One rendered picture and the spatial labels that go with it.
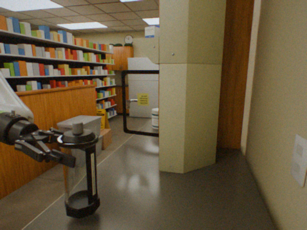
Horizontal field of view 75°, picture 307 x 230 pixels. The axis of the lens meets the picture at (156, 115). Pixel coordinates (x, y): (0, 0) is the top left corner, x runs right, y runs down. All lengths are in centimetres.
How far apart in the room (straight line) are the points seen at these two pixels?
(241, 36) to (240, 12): 12
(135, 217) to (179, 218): 13
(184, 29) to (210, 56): 16
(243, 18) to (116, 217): 107
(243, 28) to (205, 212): 90
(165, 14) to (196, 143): 55
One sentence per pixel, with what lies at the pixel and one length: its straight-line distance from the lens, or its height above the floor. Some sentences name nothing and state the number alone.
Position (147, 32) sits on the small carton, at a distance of 95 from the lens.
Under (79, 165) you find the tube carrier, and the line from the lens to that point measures 58.
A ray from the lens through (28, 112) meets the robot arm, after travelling 89.
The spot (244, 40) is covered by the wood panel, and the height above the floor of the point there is 154.
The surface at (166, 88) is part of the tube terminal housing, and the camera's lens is 82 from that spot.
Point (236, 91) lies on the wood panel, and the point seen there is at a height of 128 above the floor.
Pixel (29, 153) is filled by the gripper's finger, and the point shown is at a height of 117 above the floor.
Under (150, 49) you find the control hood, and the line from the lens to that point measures 84.
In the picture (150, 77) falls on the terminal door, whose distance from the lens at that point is 117.
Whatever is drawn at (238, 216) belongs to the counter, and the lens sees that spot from 73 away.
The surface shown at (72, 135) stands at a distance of 58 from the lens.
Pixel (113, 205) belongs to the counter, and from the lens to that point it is 74.
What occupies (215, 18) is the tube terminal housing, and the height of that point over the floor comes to 159.
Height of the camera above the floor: 138
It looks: 12 degrees down
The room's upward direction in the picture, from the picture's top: straight up
